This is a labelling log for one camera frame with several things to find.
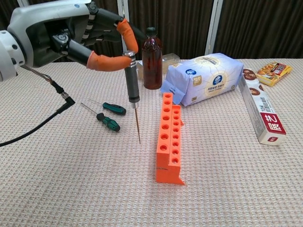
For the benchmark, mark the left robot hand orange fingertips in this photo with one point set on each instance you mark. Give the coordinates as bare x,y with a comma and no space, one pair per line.
35,19

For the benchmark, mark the black metal precision screwdriver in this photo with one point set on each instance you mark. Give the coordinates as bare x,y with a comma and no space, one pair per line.
132,82

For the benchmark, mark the green black slim screwdriver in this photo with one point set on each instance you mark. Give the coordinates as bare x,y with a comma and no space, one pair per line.
115,109

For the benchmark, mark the left robot arm grey silver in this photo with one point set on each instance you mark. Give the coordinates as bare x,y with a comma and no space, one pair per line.
9,54

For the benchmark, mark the orange tool holder rack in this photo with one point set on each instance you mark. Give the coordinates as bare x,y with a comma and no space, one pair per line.
165,170

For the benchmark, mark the dark brown tea bottle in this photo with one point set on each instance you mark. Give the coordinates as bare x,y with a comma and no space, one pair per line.
152,66

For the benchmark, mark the clear bottle with white cap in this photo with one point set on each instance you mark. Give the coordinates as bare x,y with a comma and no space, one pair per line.
171,60

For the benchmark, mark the beige woven tablecloth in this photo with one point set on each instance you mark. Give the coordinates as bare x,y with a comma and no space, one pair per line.
71,189

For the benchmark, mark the blue white tissue pack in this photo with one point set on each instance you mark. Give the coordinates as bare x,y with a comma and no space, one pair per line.
208,78

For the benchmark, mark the long white red box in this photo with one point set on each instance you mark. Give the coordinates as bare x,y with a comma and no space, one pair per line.
262,106

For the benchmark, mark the yellow snack box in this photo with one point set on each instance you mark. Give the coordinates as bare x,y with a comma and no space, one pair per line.
273,73

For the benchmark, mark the grey metal partition post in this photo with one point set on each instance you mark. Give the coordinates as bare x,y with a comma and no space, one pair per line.
22,3
214,26
123,9

